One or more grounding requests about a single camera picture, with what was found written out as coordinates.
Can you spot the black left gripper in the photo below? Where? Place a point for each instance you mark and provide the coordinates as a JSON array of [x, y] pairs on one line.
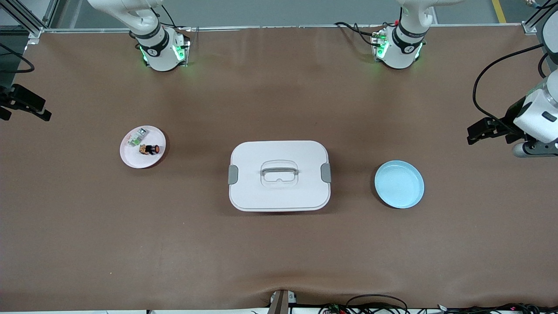
[[507, 118]]

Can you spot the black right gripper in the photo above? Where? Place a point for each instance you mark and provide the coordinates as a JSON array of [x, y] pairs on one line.
[[8, 98]]

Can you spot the black switch orange button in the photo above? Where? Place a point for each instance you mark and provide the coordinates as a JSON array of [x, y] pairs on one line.
[[150, 149]]

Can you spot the grey box latch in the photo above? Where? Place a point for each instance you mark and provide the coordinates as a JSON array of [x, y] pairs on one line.
[[326, 172], [233, 174]]

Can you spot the white lidded storage box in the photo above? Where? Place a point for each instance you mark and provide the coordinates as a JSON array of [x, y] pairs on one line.
[[279, 196]]

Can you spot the light blue round plate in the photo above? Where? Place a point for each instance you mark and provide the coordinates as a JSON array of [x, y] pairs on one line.
[[399, 185]]

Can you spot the pink round plate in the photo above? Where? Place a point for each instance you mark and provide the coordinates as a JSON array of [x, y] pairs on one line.
[[130, 157]]

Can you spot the brown table mat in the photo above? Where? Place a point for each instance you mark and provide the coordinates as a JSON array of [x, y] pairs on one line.
[[279, 253]]

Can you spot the aluminium frame strut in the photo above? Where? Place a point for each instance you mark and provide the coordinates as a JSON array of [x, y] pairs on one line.
[[35, 29], [529, 28]]

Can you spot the silver table edge rail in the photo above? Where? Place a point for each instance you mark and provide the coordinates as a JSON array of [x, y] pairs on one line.
[[283, 27]]

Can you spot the grey metal camera mount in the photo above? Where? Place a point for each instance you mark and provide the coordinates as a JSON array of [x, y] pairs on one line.
[[281, 303]]

